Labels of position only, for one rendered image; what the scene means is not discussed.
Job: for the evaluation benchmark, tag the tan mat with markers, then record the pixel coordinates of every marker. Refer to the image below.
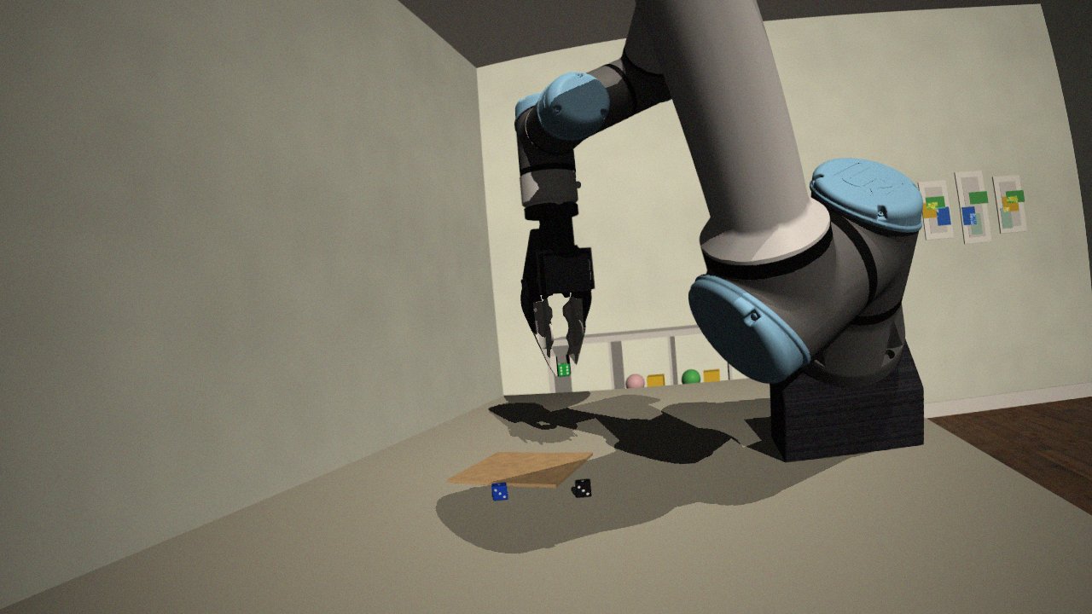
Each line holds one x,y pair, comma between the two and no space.
542,470

